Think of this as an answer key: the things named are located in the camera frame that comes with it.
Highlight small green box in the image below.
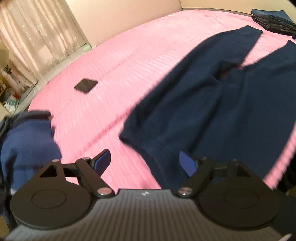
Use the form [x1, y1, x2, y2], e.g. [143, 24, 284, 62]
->
[82, 44, 92, 52]

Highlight blue clothes pile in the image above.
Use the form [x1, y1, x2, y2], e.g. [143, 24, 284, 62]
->
[1, 110, 62, 230]

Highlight black smartphone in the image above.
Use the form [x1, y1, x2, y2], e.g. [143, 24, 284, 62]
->
[74, 78, 98, 94]

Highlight pink sheer curtain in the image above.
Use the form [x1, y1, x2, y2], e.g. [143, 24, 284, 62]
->
[1, 1, 86, 82]

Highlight wooden shelf with items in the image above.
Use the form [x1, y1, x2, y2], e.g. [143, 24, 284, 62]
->
[1, 48, 34, 115]

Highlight pink ribbed bed blanket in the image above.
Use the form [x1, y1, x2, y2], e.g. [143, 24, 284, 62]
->
[30, 10, 295, 189]

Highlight folded dark clothes stack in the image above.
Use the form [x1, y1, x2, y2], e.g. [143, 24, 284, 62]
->
[251, 9, 296, 40]

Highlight navy fleece sweatpants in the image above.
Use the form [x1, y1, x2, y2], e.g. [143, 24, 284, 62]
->
[119, 26, 295, 189]

